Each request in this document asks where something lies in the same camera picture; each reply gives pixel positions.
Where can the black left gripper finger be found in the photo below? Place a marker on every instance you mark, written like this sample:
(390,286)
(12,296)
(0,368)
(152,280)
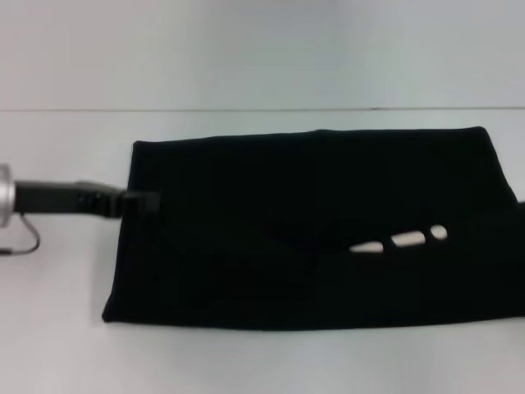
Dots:
(141,205)

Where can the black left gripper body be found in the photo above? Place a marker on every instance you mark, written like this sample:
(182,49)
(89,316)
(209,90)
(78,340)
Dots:
(61,199)

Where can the black t-shirt with white print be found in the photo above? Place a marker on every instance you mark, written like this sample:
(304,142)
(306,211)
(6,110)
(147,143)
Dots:
(287,246)

